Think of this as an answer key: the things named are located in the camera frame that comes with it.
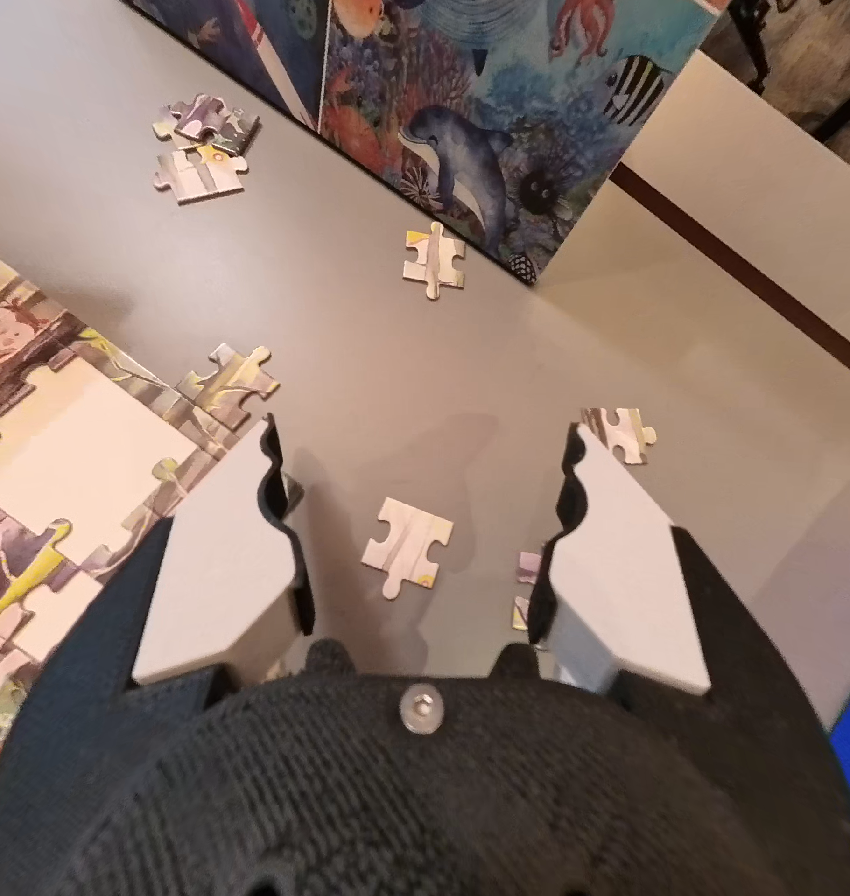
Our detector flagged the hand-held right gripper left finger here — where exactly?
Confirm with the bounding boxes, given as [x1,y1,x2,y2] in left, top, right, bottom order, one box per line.
[131,413,317,690]

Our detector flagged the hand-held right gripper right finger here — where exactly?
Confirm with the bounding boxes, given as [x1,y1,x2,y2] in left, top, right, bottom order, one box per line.
[527,421,713,697]

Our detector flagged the olive branch puzzle piece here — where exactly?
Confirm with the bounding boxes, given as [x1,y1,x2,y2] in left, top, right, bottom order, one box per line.
[176,343,282,431]

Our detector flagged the partly assembled forest jigsaw puzzle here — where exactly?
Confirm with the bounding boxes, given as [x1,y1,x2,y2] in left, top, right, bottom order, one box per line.
[0,241,258,792]

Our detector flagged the purple puzzle piece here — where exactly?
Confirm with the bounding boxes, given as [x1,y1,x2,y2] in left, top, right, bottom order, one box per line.
[512,549,548,632]

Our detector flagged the grey white puzzle piece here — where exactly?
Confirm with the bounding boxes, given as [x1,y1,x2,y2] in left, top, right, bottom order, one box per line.
[582,407,658,466]

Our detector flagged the yellow white puzzle piece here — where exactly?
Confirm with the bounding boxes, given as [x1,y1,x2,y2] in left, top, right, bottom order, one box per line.
[404,222,466,302]

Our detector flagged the purple green joined puzzle pieces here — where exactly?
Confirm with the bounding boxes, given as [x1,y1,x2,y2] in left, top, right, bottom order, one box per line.
[152,93,261,158]

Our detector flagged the illustrated jigsaw puzzle box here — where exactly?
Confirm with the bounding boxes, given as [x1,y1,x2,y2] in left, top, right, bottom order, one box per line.
[120,0,730,287]

